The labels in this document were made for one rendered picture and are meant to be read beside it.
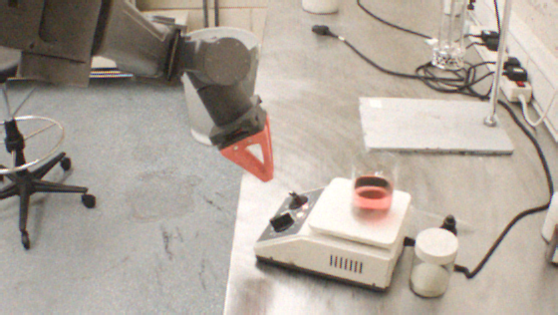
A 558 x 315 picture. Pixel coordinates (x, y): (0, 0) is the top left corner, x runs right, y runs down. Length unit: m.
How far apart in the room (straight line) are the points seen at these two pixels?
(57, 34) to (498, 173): 0.89
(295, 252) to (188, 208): 1.41
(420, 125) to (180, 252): 1.08
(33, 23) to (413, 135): 0.91
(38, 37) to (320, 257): 0.56
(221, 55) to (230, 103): 0.10
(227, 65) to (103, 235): 1.52
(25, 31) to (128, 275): 1.66
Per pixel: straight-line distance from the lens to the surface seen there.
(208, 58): 0.70
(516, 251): 0.96
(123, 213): 2.25
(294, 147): 1.13
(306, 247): 0.83
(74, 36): 0.39
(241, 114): 0.79
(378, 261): 0.81
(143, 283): 1.96
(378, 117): 1.23
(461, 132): 1.22
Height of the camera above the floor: 1.35
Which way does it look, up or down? 33 degrees down
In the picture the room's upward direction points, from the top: straight up
